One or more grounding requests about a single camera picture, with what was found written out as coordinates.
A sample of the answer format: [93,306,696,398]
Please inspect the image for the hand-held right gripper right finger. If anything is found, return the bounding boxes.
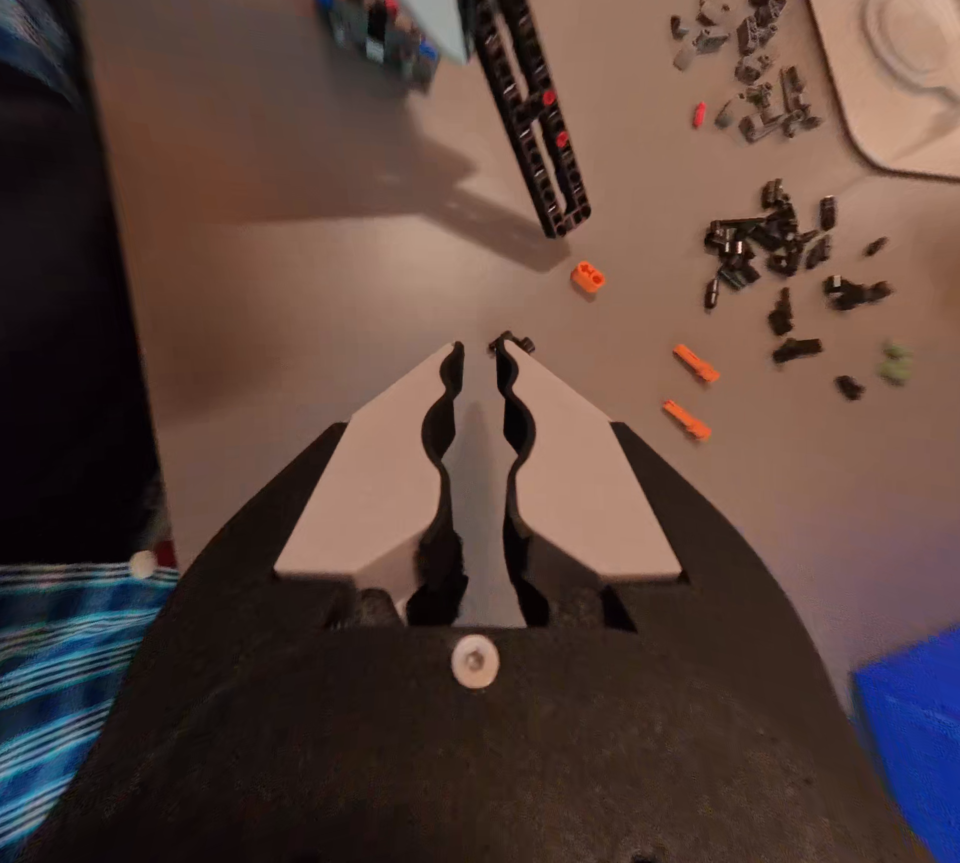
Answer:
[490,336,684,628]

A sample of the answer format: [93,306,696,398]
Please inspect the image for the black lego frame assembly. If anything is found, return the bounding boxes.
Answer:
[431,0,594,239]

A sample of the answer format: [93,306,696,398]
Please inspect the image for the dark trousers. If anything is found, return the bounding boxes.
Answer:
[0,59,168,569]

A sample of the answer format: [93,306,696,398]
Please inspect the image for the pile of black lego pieces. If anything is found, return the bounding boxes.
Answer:
[701,176,895,403]

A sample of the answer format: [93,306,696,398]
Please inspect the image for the orange lego pin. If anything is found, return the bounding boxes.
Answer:
[662,398,713,442]
[672,343,722,385]

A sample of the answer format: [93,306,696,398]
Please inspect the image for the blue plastic bin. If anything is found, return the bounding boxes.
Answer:
[849,623,960,863]

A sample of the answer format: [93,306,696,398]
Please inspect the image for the multicoloured lego assembly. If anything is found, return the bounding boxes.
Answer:
[309,0,445,93]

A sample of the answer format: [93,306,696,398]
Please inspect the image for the pile of dark grey lego pieces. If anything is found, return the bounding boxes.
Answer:
[667,0,824,146]

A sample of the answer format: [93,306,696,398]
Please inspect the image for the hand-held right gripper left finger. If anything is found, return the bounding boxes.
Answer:
[273,341,471,628]

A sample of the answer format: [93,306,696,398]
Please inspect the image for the white tray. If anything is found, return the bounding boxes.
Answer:
[787,0,960,182]

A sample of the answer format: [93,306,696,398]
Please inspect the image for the clear plastic holder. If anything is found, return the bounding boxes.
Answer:
[861,0,960,101]

